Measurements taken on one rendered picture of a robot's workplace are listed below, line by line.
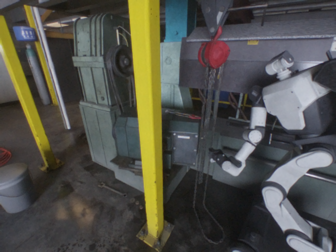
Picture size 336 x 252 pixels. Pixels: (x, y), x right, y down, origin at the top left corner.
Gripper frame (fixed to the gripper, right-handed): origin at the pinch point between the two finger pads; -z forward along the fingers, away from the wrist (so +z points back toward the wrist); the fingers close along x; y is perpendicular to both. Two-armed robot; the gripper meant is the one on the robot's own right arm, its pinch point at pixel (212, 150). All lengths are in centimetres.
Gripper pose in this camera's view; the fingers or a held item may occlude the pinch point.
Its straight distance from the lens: 130.7
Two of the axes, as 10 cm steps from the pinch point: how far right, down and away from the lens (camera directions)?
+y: 0.0, -9.1, -4.2
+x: 9.5, -1.3, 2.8
